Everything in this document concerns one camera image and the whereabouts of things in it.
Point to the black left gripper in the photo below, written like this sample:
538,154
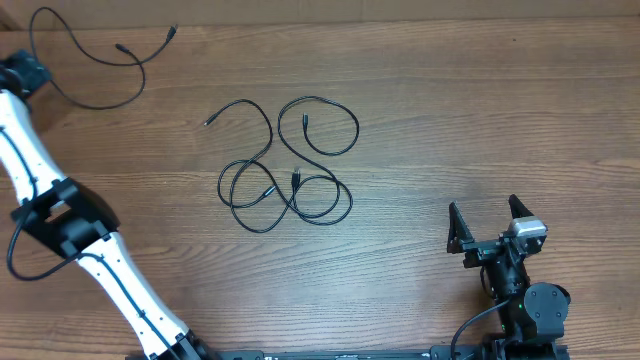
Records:
27,67

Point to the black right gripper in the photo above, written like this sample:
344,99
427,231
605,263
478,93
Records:
481,250

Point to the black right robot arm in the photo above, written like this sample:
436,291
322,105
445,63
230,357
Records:
531,313

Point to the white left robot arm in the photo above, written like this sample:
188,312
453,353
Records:
76,224

